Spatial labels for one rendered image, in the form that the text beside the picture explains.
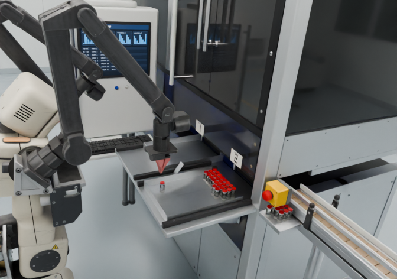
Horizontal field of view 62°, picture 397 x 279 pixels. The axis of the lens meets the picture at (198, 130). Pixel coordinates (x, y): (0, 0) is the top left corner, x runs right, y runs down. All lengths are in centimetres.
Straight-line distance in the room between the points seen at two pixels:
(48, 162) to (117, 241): 156
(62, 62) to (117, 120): 119
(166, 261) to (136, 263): 20
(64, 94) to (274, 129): 72
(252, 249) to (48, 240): 83
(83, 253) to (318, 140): 171
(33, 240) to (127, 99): 101
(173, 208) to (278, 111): 56
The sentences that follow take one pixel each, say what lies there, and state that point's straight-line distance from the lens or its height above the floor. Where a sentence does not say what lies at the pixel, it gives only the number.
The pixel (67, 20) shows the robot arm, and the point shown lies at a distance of 89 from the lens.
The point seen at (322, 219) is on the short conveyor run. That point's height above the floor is 93.
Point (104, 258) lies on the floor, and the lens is 243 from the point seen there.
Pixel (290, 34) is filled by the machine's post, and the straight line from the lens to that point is 116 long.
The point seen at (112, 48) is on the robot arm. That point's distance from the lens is 95.
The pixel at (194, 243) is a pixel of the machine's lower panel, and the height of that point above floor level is 28.
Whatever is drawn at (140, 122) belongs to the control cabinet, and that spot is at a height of 87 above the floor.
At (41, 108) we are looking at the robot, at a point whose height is 132.
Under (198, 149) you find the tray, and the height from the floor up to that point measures 88.
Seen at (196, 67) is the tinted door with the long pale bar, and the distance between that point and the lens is 173.
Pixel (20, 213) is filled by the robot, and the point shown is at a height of 93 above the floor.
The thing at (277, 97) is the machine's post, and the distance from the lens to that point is 121.
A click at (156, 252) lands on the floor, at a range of 244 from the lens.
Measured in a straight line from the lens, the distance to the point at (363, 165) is 205.
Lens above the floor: 171
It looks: 24 degrees down
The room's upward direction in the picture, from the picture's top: 5 degrees clockwise
